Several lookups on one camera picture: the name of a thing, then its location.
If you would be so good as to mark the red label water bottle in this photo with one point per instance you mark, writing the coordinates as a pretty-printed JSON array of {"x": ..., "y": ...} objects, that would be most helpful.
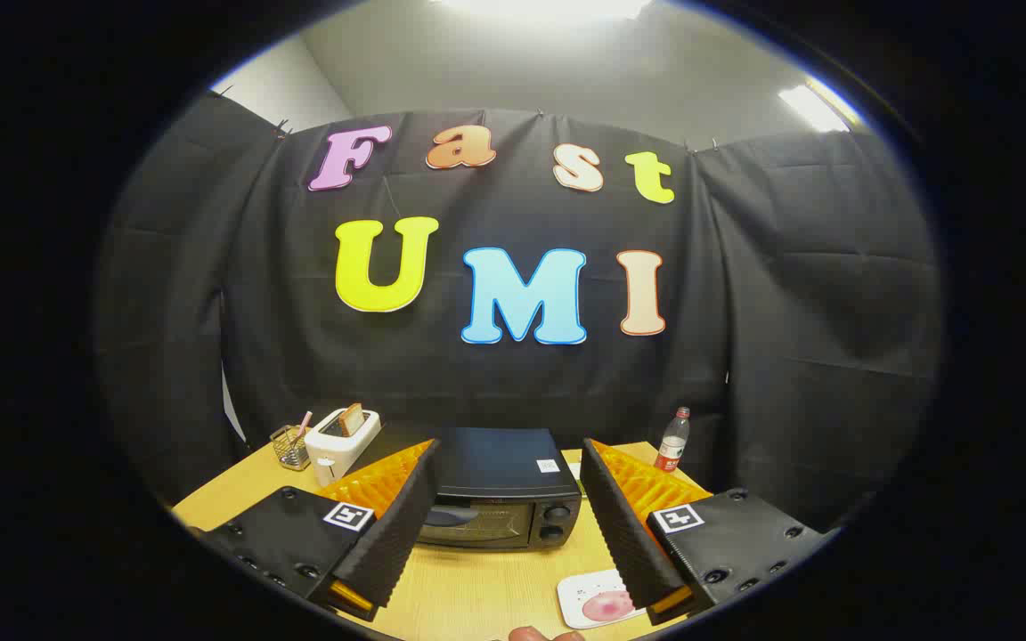
[{"x": 671, "y": 445}]

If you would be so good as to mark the wide ceiling light panel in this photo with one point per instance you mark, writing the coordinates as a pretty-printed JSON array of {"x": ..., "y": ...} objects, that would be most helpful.
[{"x": 549, "y": 7}]

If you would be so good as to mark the pink straw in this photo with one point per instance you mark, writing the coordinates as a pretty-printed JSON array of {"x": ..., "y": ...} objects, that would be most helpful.
[{"x": 303, "y": 425}]

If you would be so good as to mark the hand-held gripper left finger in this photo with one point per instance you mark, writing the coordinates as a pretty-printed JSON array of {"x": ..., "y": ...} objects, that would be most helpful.
[{"x": 393, "y": 534}]

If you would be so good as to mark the narrow ceiling light panel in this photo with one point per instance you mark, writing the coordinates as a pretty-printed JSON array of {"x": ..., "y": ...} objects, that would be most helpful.
[{"x": 814, "y": 109}]

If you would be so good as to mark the toasted bread slice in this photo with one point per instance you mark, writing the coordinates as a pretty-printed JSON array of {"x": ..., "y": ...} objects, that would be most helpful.
[{"x": 352, "y": 420}]

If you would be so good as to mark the white bread toaster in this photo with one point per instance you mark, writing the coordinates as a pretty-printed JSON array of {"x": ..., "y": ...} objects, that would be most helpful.
[{"x": 335, "y": 452}]

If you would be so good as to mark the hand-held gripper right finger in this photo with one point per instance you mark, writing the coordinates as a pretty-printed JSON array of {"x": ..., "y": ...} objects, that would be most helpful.
[{"x": 624, "y": 534}]

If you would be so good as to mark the pink ham slice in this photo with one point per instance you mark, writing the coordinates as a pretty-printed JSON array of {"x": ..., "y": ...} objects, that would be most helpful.
[{"x": 606, "y": 607}]

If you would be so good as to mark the black toaster oven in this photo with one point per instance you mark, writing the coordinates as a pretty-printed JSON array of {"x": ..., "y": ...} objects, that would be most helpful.
[{"x": 495, "y": 463}]

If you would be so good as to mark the white square plate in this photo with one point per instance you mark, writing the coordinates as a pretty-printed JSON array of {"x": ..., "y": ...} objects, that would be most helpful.
[{"x": 577, "y": 595}]

